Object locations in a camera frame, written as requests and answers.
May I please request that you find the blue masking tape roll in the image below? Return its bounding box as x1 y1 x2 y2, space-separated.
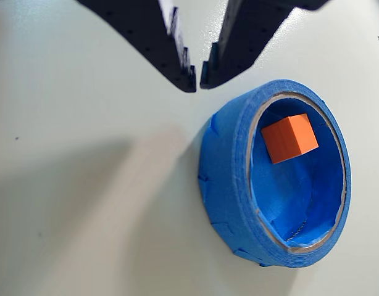
197 79 352 269

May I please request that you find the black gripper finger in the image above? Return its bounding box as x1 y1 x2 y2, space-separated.
199 0 328 90
77 0 198 94

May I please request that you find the small orange cube block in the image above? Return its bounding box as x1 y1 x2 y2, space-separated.
260 113 319 164

